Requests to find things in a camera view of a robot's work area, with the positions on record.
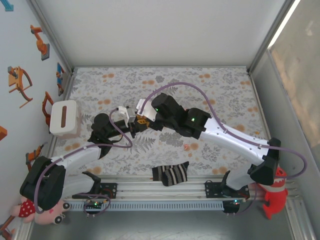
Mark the red toy figure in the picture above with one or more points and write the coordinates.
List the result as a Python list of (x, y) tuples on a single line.
[(275, 197)]

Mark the aluminium mounting rail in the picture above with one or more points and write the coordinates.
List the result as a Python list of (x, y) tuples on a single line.
[(160, 191)]

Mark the orange grey gripper sticker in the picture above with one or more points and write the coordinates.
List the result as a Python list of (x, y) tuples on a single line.
[(17, 80)]

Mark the pink plush pig toy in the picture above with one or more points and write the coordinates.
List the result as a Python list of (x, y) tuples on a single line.
[(57, 215)]

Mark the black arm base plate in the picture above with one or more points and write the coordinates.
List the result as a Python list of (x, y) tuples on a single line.
[(212, 191), (111, 190)]

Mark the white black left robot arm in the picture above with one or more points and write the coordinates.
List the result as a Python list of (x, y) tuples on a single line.
[(75, 156)]

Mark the grey floral table mat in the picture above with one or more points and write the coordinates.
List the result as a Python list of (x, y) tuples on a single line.
[(125, 82)]

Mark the blue wall sticker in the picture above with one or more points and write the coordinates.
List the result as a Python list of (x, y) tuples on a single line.
[(8, 6)]

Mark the blue orange machine sticker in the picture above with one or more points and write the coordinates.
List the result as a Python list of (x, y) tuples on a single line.
[(60, 75)]

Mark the black white striped sock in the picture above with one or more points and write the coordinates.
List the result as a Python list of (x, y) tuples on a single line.
[(175, 172)]

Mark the orange block sticker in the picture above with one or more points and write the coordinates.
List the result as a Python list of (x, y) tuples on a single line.
[(3, 132)]

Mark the aluminium table edge bar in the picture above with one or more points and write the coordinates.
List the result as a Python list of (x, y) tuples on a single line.
[(160, 67)]

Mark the small circuit board green light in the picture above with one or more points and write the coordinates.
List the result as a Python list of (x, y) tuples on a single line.
[(231, 206), (95, 205)]

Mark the orange bar sticker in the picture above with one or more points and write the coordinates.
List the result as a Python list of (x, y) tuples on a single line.
[(3, 225)]

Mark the white tissue box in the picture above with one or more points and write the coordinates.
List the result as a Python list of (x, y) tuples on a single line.
[(58, 117)]

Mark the aluminium frame post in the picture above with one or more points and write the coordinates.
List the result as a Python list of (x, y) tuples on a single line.
[(51, 37), (262, 50)]

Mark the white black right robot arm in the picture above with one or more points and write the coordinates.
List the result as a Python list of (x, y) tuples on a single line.
[(232, 142)]

